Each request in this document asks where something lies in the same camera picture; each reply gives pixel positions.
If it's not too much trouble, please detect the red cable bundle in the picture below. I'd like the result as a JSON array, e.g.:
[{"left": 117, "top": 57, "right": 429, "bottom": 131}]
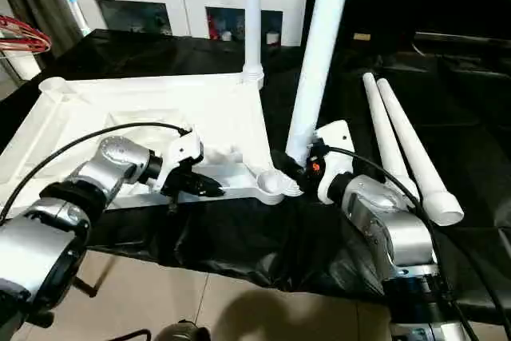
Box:
[{"left": 0, "top": 14, "right": 53, "bottom": 55}]

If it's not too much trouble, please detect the black work mat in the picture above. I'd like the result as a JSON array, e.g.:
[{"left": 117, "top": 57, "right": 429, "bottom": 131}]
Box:
[{"left": 0, "top": 28, "right": 511, "bottom": 322}]

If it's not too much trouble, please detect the white plastic table leg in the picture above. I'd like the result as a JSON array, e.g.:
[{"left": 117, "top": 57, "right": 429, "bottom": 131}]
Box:
[
  {"left": 375, "top": 77, "right": 465, "bottom": 227},
  {"left": 284, "top": 0, "right": 355, "bottom": 168},
  {"left": 362, "top": 72, "right": 424, "bottom": 202},
  {"left": 242, "top": 0, "right": 266, "bottom": 89}
]

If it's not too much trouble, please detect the black folding table frame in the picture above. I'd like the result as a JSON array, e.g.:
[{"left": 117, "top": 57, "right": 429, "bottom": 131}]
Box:
[{"left": 72, "top": 273, "right": 114, "bottom": 299}]

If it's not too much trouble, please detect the white plastic table top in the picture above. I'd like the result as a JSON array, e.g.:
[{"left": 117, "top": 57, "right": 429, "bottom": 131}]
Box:
[{"left": 0, "top": 73, "right": 304, "bottom": 208}]

